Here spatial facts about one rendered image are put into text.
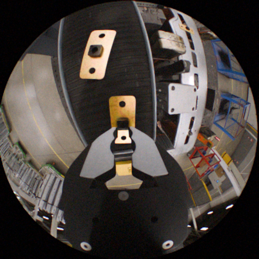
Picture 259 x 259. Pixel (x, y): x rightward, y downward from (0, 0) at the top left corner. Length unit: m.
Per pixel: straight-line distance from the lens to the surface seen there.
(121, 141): 0.15
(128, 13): 0.19
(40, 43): 0.51
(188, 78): 0.38
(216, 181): 10.47
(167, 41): 0.27
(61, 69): 0.16
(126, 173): 0.25
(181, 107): 0.23
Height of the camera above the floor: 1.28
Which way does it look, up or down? 58 degrees down
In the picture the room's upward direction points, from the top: 174 degrees clockwise
